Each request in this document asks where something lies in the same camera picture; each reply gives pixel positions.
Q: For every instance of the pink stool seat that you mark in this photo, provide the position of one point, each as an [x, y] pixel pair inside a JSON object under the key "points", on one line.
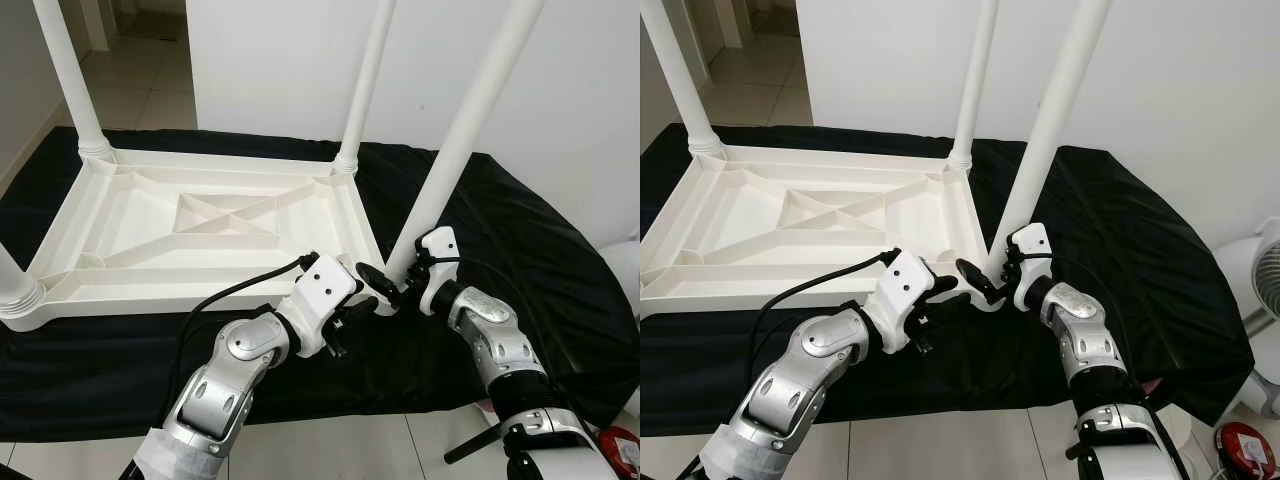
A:
{"points": [[1150, 385]]}

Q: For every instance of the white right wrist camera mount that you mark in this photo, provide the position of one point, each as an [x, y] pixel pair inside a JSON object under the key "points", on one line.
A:
{"points": [[440, 245], [1030, 242]]}

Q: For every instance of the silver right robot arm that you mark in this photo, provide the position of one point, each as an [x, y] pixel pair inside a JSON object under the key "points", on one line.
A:
{"points": [[1075, 320], [490, 330]]}

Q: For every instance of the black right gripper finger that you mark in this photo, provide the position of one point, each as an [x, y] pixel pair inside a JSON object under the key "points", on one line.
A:
{"points": [[375, 280], [972, 275]]}

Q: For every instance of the red round floor object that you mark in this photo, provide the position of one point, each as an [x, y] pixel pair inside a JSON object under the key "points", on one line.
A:
{"points": [[622, 448], [1245, 445]]}

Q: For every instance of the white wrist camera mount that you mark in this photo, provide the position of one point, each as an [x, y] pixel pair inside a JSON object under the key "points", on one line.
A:
{"points": [[905, 280], [1030, 242], [325, 285], [440, 245]]}

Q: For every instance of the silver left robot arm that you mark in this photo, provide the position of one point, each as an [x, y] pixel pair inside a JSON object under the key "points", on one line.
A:
{"points": [[225, 380], [800, 385]]}

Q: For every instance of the black table leg bar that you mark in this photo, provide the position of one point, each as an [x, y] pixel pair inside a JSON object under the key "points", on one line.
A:
{"points": [[470, 445]]}

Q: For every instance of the black table cloth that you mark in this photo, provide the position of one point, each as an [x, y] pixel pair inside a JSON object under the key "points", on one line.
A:
{"points": [[1150, 300], [560, 300]]}

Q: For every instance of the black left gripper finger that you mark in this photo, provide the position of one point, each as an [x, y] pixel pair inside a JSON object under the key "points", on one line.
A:
{"points": [[362, 308], [944, 285], [950, 308]]}

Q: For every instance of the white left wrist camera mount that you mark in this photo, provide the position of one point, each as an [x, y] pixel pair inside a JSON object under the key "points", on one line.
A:
{"points": [[325, 285], [905, 280]]}

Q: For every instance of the white plastic table top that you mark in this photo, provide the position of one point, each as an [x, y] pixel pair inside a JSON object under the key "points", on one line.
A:
{"points": [[760, 230], [150, 230]]}

